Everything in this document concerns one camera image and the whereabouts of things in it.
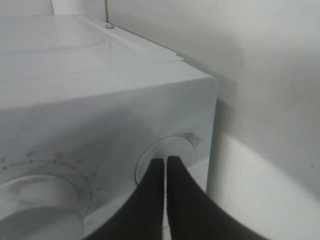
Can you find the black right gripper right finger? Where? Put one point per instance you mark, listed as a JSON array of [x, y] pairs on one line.
[[192, 215]]

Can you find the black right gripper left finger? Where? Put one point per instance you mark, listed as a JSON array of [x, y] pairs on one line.
[[141, 216]]

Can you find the white microwave oven body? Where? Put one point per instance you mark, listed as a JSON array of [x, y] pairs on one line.
[[81, 100]]

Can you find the lower white timer knob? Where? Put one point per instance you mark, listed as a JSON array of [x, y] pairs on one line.
[[40, 207]]

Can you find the round white door release button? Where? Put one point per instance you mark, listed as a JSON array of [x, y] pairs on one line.
[[175, 145]]

